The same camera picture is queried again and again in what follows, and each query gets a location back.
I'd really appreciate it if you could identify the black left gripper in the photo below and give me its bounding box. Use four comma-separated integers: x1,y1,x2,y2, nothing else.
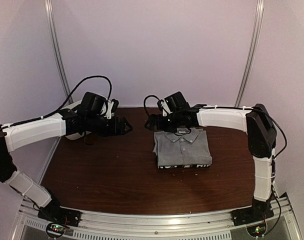
85,114,133,137

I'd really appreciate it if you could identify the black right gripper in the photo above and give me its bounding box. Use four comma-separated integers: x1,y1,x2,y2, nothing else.
145,111,183,133

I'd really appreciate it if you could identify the grey long sleeve shirt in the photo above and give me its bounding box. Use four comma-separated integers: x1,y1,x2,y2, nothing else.
153,128,213,166

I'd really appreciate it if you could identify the black white plaid shirt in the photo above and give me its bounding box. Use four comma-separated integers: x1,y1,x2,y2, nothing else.
157,164,212,170

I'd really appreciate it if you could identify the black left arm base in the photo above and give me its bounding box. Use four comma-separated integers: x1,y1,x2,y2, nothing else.
37,202,81,227

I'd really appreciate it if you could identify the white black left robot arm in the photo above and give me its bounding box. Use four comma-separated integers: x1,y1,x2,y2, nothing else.
0,108,133,222

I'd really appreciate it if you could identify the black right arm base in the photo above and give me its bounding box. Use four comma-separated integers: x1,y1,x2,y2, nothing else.
231,203,275,227

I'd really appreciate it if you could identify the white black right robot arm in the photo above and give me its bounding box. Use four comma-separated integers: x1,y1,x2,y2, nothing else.
144,103,282,221

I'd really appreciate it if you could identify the white plastic laundry basket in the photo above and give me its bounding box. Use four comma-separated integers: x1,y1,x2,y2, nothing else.
64,99,113,141

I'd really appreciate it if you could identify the left circuit board with leds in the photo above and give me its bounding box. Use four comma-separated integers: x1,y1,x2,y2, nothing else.
45,222,68,238

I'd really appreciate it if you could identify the circuit board with leds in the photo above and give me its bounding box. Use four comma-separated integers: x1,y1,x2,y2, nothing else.
246,223,267,238
45,222,68,238

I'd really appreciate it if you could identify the right circuit board with leds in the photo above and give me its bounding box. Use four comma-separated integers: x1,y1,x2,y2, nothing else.
246,223,267,238

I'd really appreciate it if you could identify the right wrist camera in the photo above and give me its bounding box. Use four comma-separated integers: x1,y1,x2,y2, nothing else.
157,91,190,117

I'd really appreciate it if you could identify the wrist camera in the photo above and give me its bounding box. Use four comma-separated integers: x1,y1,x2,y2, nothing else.
77,92,119,120
157,91,190,117

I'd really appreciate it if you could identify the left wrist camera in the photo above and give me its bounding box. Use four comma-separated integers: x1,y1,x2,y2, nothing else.
77,92,119,120

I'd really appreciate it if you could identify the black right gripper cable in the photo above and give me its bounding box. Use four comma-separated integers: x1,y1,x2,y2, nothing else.
143,94,163,121

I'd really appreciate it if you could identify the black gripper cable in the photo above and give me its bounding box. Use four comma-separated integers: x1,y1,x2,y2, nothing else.
39,76,113,118
143,94,163,121

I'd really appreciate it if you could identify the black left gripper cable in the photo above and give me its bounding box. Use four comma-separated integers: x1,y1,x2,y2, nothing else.
39,76,113,118

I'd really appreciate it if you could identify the silver left corner post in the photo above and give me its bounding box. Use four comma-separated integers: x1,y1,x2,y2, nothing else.
44,0,71,97

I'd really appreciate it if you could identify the silver corner post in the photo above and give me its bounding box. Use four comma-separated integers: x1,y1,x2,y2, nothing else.
234,0,264,107
44,0,71,97

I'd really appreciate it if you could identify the silver right corner post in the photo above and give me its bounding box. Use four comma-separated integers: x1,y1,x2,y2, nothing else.
234,0,264,107

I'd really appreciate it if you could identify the aluminium front rail frame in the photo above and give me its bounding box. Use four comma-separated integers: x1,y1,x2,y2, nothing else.
9,197,303,240

